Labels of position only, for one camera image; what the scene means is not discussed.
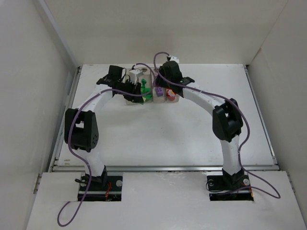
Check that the red arch lego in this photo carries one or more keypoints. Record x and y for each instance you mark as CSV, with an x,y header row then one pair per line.
x,y
171,96

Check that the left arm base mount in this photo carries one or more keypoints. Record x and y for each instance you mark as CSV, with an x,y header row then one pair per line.
x,y
109,190

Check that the clear bin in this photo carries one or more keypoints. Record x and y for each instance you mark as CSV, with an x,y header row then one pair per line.
x,y
175,101
128,101
147,75
156,99

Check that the purple flower lego piece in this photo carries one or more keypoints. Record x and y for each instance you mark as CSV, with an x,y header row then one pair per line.
x,y
154,79

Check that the green long lego brick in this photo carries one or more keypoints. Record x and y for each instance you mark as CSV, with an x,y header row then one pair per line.
x,y
145,90

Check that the purple lego brick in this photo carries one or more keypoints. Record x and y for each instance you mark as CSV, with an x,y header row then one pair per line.
x,y
159,91

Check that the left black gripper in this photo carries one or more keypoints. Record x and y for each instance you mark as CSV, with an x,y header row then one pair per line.
x,y
135,92

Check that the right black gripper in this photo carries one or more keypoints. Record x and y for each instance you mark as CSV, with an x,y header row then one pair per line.
x,y
162,72

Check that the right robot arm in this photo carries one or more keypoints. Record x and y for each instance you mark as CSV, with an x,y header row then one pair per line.
x,y
227,121

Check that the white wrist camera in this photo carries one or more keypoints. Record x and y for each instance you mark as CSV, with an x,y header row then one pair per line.
x,y
135,74
173,58

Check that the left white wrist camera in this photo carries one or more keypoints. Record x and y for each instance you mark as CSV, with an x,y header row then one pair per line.
x,y
135,74

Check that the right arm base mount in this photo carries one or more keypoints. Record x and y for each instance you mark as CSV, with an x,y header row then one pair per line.
x,y
221,190

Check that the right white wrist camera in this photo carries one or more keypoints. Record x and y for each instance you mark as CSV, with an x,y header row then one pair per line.
x,y
173,58

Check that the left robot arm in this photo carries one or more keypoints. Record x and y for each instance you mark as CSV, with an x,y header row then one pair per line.
x,y
81,132

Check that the green cone lego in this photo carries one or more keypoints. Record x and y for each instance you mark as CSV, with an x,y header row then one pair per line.
x,y
143,83

